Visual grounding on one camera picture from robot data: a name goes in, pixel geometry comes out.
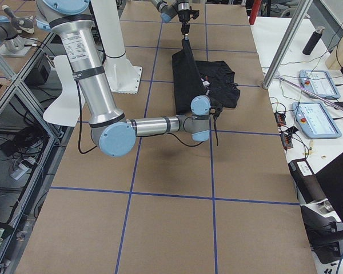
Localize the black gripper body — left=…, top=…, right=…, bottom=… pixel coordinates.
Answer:
left=178, top=10, right=190, bottom=31

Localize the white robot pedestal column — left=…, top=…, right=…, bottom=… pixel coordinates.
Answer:
left=91, top=0, right=142, bottom=94

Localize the black box with label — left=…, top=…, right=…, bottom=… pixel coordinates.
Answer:
left=288, top=158, right=326, bottom=204

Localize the red fire extinguisher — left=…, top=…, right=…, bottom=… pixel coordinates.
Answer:
left=249, top=0, right=262, bottom=25

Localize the white plastic chair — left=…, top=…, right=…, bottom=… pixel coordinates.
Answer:
left=43, top=55, right=79, bottom=127

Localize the near teach pendant tablet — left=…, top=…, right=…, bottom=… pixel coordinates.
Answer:
left=292, top=102, right=342, bottom=139

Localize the aluminium frame post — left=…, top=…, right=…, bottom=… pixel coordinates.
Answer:
left=262, top=0, right=313, bottom=89

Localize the far teach pendant tablet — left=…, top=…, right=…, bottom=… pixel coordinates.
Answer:
left=298, top=70, right=341, bottom=99

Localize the teach pendant tablet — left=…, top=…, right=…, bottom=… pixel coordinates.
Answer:
left=298, top=70, right=341, bottom=99
left=292, top=102, right=342, bottom=139

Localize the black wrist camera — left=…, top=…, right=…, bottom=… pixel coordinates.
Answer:
left=210, top=103, right=223, bottom=120
left=189, top=8, right=200, bottom=19

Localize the black t-shirt with logo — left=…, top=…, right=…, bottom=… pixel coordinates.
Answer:
left=172, top=38, right=240, bottom=114

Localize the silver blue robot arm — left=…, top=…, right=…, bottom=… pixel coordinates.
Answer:
left=36, top=1, right=212, bottom=157
left=151, top=0, right=192, bottom=40

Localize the black monitor on stand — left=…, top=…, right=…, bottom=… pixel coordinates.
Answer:
left=301, top=153, right=343, bottom=264

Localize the black water bottle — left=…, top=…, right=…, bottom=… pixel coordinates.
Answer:
left=302, top=26, right=325, bottom=55

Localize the orange circuit board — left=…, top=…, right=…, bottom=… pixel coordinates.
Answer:
left=274, top=112, right=286, bottom=126

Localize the metal reacher grabber tool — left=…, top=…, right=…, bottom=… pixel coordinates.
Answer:
left=276, top=76, right=343, bottom=111

